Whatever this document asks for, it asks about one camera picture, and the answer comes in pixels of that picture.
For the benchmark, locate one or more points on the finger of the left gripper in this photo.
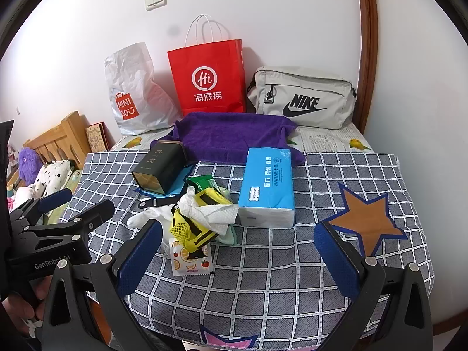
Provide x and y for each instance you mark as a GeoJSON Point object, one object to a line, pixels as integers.
{"type": "Point", "coordinates": [89, 220]}
{"type": "Point", "coordinates": [33, 210]}

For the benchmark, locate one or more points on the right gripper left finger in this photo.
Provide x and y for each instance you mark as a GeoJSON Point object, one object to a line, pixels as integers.
{"type": "Point", "coordinates": [115, 276]}

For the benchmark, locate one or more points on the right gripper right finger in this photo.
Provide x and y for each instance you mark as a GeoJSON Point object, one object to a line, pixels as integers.
{"type": "Point", "coordinates": [361, 279]}

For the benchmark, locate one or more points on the fruit print sachet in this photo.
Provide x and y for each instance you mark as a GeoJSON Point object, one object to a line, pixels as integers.
{"type": "Point", "coordinates": [184, 264]}

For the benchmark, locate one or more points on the yellow mesh pouch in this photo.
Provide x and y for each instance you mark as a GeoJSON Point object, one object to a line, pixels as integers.
{"type": "Point", "coordinates": [191, 234]}

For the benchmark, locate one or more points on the white paper towel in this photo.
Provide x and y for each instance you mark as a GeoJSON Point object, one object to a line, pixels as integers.
{"type": "Point", "coordinates": [209, 208]}

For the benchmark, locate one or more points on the light green sock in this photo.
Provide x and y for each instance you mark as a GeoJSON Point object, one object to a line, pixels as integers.
{"type": "Point", "coordinates": [229, 238]}

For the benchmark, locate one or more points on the green wet wipe packet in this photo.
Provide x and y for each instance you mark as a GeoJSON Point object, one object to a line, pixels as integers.
{"type": "Point", "coordinates": [207, 181]}

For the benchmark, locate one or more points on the person's left hand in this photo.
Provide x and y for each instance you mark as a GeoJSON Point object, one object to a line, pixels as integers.
{"type": "Point", "coordinates": [19, 310]}

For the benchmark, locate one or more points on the black spotted white pillow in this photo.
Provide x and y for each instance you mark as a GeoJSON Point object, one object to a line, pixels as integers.
{"type": "Point", "coordinates": [52, 177]}

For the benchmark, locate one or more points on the purple plush toy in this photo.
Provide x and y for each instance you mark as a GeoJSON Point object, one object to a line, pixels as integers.
{"type": "Point", "coordinates": [30, 164]}

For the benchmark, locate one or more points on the brown patterned box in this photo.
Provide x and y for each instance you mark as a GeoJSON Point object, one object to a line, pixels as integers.
{"type": "Point", "coordinates": [96, 137]}

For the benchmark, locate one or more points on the grey checked tablecloth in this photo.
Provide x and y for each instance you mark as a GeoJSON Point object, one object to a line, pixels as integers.
{"type": "Point", "coordinates": [271, 286]}

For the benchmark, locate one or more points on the dark green tea tin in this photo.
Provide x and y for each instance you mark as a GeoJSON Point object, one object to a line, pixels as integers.
{"type": "Point", "coordinates": [160, 167]}

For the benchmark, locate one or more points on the blue tissue pack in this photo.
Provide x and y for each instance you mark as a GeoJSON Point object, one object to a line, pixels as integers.
{"type": "Point", "coordinates": [266, 197]}

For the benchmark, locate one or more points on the newspaper print bed sheet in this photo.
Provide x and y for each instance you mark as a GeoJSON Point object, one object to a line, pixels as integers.
{"type": "Point", "coordinates": [305, 139]}

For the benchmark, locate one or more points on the white Miniso plastic bag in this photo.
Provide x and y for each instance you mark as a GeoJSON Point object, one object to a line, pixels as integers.
{"type": "Point", "coordinates": [138, 103]}

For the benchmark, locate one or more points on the purple towel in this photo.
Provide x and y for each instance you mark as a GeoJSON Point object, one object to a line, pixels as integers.
{"type": "Point", "coordinates": [227, 137]}

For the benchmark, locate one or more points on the grey Nike waist bag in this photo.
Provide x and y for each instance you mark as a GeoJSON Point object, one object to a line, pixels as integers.
{"type": "Point", "coordinates": [307, 97]}

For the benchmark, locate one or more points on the red Haidilao paper bag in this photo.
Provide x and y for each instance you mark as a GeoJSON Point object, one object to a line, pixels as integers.
{"type": "Point", "coordinates": [210, 77]}

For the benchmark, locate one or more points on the brown wooden door frame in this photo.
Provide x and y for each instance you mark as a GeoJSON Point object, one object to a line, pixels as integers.
{"type": "Point", "coordinates": [368, 62]}

